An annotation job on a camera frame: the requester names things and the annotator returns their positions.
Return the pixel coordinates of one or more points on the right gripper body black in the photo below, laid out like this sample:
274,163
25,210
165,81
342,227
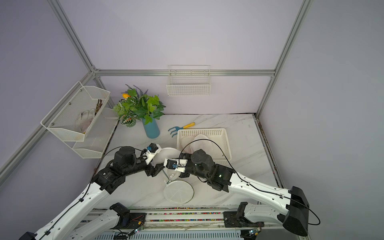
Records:
191,168

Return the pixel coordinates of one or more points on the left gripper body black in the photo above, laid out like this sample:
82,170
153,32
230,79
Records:
150,169

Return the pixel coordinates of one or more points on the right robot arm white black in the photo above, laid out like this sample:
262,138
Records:
291,205

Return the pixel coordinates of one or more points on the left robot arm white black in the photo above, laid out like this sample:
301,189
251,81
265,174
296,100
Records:
102,185

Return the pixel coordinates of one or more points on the white plastic basket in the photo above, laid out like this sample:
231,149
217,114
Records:
214,142

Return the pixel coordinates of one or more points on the teal vase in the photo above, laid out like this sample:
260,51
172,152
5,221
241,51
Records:
151,128

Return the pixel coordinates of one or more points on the blue yellow garden fork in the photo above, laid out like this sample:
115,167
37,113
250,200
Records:
174,130

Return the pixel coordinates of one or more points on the artificial green plant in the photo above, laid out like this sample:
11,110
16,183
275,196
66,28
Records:
137,105

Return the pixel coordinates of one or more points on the clear glove in shelf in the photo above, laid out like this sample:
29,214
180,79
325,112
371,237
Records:
84,120

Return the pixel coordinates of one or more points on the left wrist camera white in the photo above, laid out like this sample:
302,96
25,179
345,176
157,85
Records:
151,152

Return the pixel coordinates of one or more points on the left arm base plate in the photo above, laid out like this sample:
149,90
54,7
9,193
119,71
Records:
131,221

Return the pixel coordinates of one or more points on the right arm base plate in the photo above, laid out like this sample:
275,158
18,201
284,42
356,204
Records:
232,220

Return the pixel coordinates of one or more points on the white mesh wall shelf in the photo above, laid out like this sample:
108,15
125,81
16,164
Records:
60,121

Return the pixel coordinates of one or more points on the white wire wall basket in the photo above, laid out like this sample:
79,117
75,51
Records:
184,86

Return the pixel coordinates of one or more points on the aluminium frame rail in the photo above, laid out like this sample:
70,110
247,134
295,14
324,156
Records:
162,73

